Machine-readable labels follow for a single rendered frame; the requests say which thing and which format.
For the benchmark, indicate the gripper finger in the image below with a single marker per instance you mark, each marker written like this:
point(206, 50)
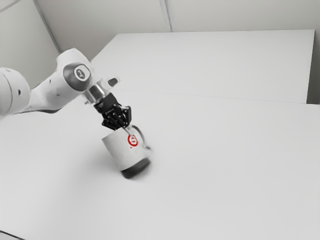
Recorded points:
point(118, 119)

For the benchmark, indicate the white mug with red print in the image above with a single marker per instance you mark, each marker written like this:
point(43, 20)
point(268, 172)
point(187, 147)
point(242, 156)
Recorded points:
point(127, 153)

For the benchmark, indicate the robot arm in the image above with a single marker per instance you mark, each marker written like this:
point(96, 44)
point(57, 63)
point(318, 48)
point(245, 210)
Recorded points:
point(55, 85)

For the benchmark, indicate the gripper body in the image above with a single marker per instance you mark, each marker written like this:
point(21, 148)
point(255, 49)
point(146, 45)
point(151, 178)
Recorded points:
point(108, 104)

